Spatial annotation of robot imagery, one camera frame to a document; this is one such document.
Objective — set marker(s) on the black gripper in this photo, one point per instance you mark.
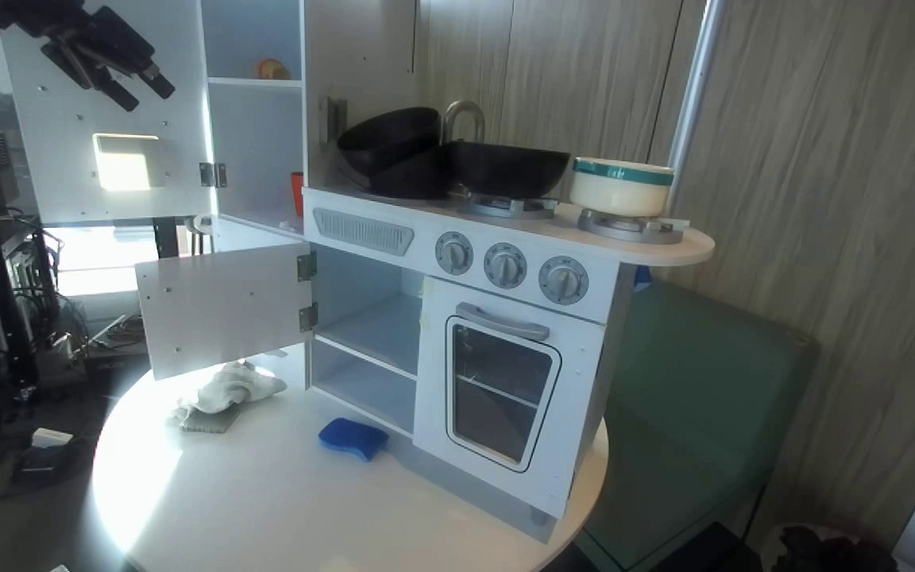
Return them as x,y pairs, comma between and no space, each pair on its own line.
44,20

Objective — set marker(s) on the tall white fridge door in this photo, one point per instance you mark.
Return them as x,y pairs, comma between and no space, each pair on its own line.
66,168

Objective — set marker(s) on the black plastic bowl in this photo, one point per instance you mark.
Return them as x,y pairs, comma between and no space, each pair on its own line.
412,177
510,168

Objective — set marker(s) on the small white cabinet door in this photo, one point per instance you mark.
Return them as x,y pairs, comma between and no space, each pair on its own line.
223,307

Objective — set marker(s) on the white oven door with window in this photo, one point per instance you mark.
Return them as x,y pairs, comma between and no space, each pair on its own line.
436,422

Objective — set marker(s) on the yellow toy block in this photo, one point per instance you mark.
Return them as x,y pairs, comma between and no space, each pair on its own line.
272,71

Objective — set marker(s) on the white toy kitchen unit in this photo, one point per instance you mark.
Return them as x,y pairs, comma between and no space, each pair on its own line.
254,147

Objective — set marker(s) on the black tripod pole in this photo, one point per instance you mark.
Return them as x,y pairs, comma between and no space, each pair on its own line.
165,238

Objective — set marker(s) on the orange plastic cup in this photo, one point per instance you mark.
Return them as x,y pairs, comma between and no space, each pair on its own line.
297,190

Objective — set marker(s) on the black equipment stand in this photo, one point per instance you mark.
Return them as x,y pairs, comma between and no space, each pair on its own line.
18,296

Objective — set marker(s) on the crumpled white cloth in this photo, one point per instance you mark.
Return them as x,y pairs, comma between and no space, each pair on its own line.
223,387

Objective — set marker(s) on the curved metal toy faucet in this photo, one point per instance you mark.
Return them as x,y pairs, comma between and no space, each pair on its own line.
463,107

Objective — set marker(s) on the small white paper piece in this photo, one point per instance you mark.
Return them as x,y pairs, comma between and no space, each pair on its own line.
53,436

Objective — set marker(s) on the grey round stove knob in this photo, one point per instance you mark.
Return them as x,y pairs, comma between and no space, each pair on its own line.
505,263
451,251
563,281

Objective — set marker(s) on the black floor box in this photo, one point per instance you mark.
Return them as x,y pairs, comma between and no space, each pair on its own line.
44,466

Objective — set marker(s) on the blue sponge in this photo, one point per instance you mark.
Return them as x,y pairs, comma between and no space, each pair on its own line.
350,436

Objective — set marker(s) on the white pot with teal stripe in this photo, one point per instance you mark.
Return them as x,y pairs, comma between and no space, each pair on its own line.
617,195

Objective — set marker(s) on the grey vertical pole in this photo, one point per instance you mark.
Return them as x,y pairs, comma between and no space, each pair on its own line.
696,84

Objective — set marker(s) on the green upholstered bench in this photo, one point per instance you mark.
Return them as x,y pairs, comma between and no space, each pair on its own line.
690,422

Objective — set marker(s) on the black bag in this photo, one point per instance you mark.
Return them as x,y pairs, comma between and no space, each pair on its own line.
828,549

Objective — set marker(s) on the small grey wall bracket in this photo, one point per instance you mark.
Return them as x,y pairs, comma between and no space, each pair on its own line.
336,120

